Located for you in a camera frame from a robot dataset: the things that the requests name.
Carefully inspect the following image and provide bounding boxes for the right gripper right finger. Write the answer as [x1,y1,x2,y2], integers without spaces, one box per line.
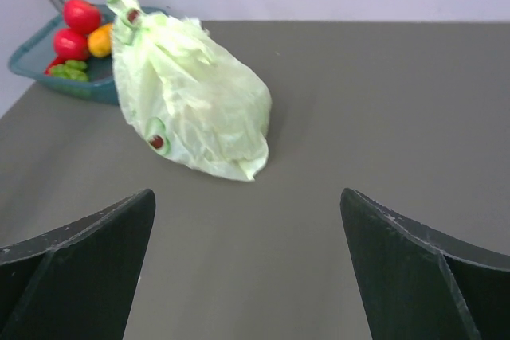
[340,189,509,339]

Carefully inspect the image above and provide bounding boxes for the red fake chili pepper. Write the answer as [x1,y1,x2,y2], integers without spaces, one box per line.
[44,57,65,76]

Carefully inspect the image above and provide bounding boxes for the light green plastic bag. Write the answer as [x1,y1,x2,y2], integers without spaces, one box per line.
[106,0,272,182]

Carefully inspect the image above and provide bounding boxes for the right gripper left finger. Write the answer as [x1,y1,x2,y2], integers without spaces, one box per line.
[1,190,155,339]

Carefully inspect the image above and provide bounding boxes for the green fake grapes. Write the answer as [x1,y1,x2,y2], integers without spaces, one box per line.
[49,60,88,82]

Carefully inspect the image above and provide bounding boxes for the teal plastic basket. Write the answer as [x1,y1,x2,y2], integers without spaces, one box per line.
[7,3,164,106]

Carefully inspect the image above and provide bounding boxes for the orange fake fruit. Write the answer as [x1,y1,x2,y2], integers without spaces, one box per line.
[88,23,112,58]

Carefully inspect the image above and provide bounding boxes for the upper red fake apple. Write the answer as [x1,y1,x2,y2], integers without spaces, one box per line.
[62,0,102,35]

